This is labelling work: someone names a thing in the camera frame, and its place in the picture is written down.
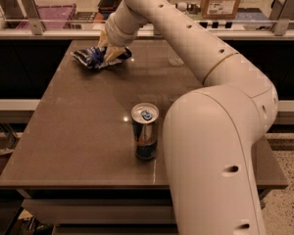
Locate dark open tray box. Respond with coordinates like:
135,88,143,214
98,0,122,13

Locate blue chip bag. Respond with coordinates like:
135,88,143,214
71,47,131,71

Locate grey table base drawers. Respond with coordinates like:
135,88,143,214
23,186,266,235

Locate silver blue energy drink can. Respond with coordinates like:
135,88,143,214
131,103,159,160

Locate right metal railing post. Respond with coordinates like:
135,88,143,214
272,0,294,36

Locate left metal railing post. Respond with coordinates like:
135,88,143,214
21,0,45,35

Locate purple plastic crate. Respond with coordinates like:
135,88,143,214
17,4,76,29

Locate cardboard box with label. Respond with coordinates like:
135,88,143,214
200,0,241,19

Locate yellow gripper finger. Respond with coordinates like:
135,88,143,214
104,45,124,62
97,29,109,48

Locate metal railing post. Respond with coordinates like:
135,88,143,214
21,0,45,35
272,0,294,36

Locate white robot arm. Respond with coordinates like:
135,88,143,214
105,0,278,235

